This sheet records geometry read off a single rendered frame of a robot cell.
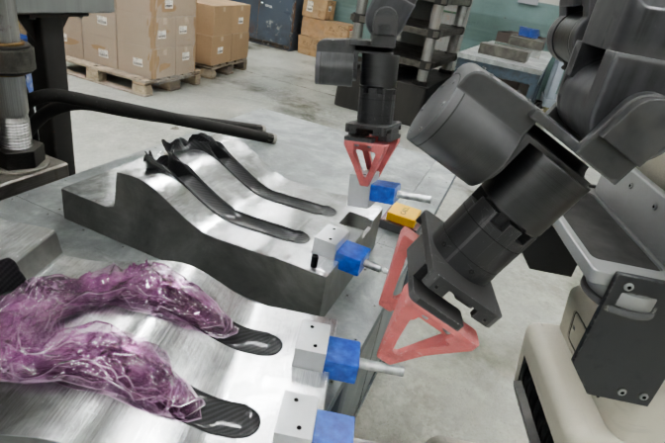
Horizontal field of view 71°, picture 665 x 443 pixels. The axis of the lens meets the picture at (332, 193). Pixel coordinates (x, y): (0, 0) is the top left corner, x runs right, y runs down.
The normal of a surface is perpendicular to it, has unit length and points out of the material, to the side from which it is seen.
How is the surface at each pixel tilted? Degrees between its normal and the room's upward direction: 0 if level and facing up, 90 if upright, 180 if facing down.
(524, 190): 75
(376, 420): 0
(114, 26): 93
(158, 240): 90
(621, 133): 90
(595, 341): 90
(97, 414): 17
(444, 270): 26
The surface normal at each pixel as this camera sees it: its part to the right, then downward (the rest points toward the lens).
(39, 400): -0.06, -0.91
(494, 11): -0.44, 0.33
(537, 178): -0.48, 0.10
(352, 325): 0.15, -0.89
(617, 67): -0.11, 0.41
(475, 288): 0.58, -0.72
